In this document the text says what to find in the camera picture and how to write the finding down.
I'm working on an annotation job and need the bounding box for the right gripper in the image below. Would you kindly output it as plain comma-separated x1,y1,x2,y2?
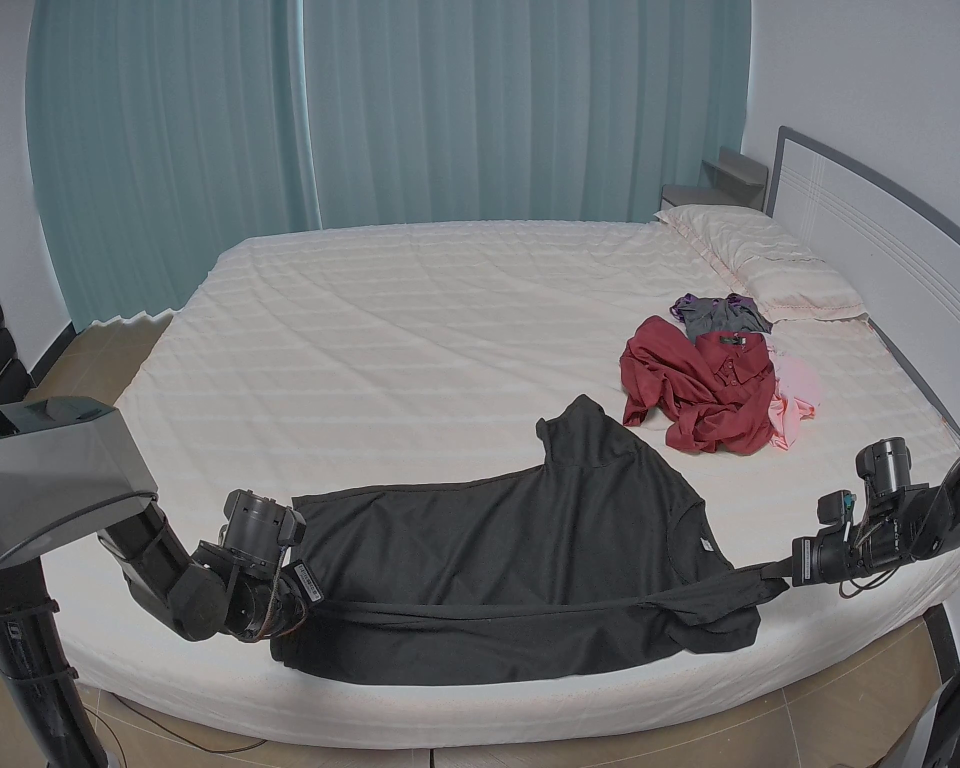
791,534,852,588

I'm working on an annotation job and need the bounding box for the bed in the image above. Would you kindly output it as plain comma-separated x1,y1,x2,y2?
56,126,960,768

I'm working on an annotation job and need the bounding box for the grey garment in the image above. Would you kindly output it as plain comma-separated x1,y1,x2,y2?
682,296,774,339

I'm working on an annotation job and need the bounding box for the dark red shirt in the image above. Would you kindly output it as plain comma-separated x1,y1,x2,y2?
619,315,777,456

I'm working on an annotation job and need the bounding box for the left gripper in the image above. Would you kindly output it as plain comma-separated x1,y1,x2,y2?
264,558,325,637

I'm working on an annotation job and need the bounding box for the cream pillow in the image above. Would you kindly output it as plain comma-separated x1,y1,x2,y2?
652,204,871,324

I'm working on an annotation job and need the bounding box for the purple garment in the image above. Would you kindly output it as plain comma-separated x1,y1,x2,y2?
669,292,759,325

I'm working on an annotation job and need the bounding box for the black cable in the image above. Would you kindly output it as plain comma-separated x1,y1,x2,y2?
0,489,160,567
838,566,899,600

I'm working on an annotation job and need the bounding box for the pink garment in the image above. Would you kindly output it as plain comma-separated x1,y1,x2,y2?
766,337,825,453

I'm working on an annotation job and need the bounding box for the blue-green curtain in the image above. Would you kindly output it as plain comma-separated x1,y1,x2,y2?
300,0,753,230
26,0,324,331

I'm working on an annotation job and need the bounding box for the grey bedside table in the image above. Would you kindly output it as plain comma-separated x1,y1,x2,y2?
660,146,770,215

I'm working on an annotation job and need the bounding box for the thin dark cable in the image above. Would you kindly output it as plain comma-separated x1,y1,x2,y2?
78,701,267,757

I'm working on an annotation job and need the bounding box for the black T-shirt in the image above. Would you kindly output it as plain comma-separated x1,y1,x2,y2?
270,393,796,685

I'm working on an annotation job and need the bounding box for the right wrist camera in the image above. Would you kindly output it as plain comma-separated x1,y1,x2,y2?
817,489,858,535

